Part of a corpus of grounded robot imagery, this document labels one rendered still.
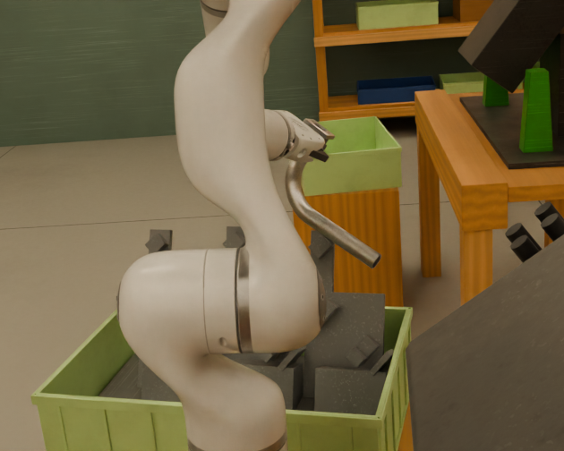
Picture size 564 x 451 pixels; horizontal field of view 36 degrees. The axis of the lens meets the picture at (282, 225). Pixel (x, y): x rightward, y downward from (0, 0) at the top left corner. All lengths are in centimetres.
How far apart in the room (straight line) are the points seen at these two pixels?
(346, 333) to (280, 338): 71
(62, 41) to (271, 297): 694
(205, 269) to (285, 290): 9
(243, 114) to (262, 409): 33
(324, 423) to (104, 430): 40
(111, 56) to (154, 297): 680
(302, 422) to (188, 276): 54
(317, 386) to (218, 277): 71
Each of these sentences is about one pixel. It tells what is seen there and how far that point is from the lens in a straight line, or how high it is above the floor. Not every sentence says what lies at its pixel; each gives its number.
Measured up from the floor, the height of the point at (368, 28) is 86.
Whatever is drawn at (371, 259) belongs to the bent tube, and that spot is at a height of 112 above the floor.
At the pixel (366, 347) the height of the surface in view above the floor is 95.
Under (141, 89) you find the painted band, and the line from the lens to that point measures 772.
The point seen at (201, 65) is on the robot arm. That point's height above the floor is 157.
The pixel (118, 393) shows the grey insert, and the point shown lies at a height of 85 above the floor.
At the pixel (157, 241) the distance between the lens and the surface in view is 177.
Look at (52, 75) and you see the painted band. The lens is 789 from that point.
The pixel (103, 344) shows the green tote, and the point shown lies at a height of 93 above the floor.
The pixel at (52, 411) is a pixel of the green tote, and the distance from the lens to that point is 162.
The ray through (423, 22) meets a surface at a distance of 697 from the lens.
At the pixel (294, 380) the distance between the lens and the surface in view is 165.
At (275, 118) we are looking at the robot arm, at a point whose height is 141.
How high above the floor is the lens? 171
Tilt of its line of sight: 19 degrees down
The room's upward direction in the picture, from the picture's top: 5 degrees counter-clockwise
